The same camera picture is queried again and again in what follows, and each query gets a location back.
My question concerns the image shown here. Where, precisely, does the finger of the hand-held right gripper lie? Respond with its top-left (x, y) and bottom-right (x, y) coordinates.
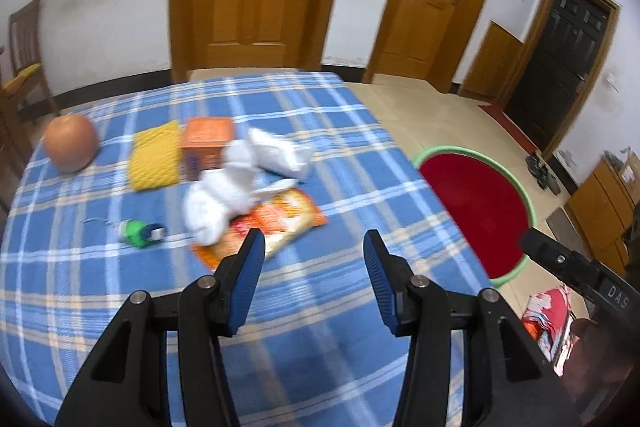
top-left (519, 227), bottom-right (608, 295)

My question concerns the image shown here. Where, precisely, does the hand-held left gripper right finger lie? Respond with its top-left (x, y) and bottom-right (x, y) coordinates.
top-left (362, 229), bottom-right (583, 427)

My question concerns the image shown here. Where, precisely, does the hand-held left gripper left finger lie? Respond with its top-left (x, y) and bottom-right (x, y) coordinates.
top-left (54, 228), bottom-right (267, 427)

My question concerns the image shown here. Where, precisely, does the orange snack packet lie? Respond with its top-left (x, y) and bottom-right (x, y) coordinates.
top-left (192, 187), bottom-right (328, 270)

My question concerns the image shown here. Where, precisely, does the white tissue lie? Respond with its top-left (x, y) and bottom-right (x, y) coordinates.
top-left (182, 139), bottom-right (261, 247)

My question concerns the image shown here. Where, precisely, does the red basin with green rim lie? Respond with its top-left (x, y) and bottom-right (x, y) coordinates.
top-left (412, 145), bottom-right (536, 289)

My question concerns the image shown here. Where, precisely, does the white plastic bag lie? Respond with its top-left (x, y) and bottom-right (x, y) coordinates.
top-left (247, 128), bottom-right (315, 182)

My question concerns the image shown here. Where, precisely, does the green keychain toy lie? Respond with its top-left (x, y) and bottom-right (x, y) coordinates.
top-left (82, 217), bottom-right (166, 249)

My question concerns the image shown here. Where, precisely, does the small orange box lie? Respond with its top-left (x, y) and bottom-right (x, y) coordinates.
top-left (180, 117), bottom-right (236, 182)

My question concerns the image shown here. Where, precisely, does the yellow knitted cloth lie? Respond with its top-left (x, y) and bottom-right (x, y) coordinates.
top-left (127, 119), bottom-right (182, 192)

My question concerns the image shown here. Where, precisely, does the person's right hand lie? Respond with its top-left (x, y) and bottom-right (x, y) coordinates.
top-left (560, 317), bottom-right (640, 427)

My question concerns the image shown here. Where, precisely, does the grey floor mat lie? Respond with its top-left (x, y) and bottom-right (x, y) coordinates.
top-left (545, 207), bottom-right (593, 258)

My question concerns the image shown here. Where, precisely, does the red floral cushion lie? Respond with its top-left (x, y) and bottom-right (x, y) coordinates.
top-left (520, 284), bottom-right (576, 363)

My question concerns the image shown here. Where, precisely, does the wooden side cabinet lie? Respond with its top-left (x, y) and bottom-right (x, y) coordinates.
top-left (565, 154), bottom-right (640, 263)

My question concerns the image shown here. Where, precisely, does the dark shoe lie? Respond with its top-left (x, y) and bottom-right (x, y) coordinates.
top-left (542, 167), bottom-right (563, 196)
top-left (525, 152), bottom-right (547, 180)

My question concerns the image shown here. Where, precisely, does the blue plaid tablecloth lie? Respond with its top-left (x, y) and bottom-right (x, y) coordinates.
top-left (0, 72), bottom-right (493, 427)

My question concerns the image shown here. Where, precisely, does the cardboard box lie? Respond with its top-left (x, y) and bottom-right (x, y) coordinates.
top-left (617, 152), bottom-right (640, 188)

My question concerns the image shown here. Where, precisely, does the dark entrance door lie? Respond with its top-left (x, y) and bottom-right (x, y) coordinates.
top-left (495, 0), bottom-right (622, 155)

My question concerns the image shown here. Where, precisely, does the orange round fruit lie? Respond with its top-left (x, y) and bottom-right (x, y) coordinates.
top-left (42, 114), bottom-right (99, 172)

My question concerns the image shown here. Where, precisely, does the large wooden chair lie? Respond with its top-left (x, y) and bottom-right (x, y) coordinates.
top-left (0, 82), bottom-right (36, 208)

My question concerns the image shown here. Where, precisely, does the yellow seat cushion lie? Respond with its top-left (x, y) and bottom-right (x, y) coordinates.
top-left (2, 63), bottom-right (43, 88)

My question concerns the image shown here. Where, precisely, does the wooden chair with cushion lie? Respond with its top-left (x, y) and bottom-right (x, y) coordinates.
top-left (5, 0), bottom-right (61, 118)

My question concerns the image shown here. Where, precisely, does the low wooden wall cabinet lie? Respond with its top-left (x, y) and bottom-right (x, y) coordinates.
top-left (462, 21), bottom-right (526, 102)

